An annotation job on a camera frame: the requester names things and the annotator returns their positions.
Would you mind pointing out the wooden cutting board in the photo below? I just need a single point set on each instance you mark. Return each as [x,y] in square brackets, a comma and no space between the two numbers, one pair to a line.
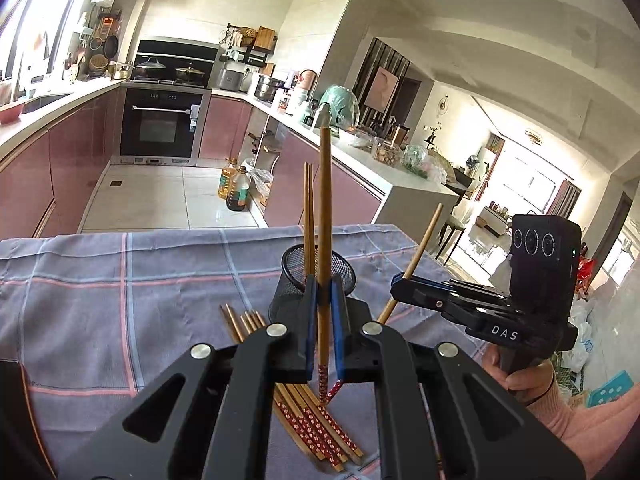
[265,37]

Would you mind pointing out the framed wall picture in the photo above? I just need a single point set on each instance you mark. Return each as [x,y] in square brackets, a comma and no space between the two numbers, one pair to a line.
[384,87]

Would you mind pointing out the person's right forearm pink sleeve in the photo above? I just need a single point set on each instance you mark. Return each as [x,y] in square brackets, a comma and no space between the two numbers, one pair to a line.
[590,420]

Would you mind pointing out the red bowl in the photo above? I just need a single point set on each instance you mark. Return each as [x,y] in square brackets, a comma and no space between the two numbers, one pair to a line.
[11,111]

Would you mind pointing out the dining chair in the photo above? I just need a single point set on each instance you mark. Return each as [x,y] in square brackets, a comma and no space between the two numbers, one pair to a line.
[452,230]

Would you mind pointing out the clear plastic bag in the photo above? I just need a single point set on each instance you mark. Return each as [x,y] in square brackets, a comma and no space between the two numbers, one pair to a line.
[261,182]

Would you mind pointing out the glass snack jar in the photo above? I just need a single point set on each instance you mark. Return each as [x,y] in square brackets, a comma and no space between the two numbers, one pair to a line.
[386,152]

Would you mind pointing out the large steel stock pot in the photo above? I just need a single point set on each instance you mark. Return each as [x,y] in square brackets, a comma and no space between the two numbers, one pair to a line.
[267,89]

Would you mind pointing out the pink kitchen island counter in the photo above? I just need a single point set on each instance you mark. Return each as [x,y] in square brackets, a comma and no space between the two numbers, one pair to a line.
[350,185]

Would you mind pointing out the black range hood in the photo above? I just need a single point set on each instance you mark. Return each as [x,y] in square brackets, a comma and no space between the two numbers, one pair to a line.
[175,55]

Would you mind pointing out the pink kitchen cabinet run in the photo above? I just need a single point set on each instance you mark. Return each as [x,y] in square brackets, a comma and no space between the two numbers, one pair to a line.
[65,160]

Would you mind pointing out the black wok with lid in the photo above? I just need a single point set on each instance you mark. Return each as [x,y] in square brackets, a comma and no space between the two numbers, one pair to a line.
[149,69]

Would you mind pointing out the grey plaid tablecloth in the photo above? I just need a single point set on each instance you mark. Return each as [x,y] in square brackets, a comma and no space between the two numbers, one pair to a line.
[125,310]

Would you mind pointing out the black wall shelf rack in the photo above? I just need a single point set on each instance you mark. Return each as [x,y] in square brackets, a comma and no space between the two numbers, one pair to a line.
[250,55]

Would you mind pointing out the mint green appliance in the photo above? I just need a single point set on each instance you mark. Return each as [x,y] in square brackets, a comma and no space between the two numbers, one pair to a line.
[340,105]

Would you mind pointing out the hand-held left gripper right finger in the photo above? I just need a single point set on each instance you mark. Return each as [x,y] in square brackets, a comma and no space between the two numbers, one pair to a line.
[338,320]

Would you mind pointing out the wooden chopstick red patterned end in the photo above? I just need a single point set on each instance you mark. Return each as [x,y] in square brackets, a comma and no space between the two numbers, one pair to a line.
[325,210]
[422,242]

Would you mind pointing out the steel pot with lid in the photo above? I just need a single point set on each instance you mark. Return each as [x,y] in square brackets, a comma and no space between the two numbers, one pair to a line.
[190,75]

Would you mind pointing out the dark cooking oil bottle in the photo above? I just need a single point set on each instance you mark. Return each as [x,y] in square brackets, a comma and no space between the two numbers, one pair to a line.
[237,192]

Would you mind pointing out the wall clock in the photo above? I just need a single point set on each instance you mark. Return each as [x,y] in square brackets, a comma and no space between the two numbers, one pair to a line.
[443,107]

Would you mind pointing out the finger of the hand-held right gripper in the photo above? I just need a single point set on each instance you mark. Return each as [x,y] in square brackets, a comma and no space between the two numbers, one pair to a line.
[425,297]
[465,291]

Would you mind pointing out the black mesh utensil holder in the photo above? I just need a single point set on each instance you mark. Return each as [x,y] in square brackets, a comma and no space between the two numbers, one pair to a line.
[292,300]

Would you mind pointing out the steel rice cooker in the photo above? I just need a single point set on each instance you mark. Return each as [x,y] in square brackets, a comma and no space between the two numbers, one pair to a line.
[231,79]

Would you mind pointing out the hanging pans and strainers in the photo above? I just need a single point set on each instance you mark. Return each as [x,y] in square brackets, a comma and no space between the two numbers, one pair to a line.
[102,45]

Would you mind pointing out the turquoise dotted box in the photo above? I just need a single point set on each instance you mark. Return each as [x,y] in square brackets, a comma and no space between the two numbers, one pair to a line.
[610,389]

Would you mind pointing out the round ceiling lamp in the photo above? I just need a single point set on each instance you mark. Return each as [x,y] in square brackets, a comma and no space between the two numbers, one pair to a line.
[534,136]

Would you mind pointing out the bunch of wooden chopsticks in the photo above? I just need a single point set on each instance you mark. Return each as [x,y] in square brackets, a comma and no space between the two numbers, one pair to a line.
[310,425]

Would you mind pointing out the person's right hand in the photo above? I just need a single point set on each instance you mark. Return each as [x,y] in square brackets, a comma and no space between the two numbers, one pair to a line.
[530,377]

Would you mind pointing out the dark copper rimmed object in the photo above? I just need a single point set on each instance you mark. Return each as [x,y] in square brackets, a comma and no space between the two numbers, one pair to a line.
[20,425]

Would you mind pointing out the built-in black oven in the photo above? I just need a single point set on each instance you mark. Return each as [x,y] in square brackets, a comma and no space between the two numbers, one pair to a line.
[157,125]

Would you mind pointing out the pink thermos jug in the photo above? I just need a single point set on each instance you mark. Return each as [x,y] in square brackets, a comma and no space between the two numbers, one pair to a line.
[306,85]

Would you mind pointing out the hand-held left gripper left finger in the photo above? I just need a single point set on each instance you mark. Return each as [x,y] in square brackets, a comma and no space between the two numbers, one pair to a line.
[311,320]

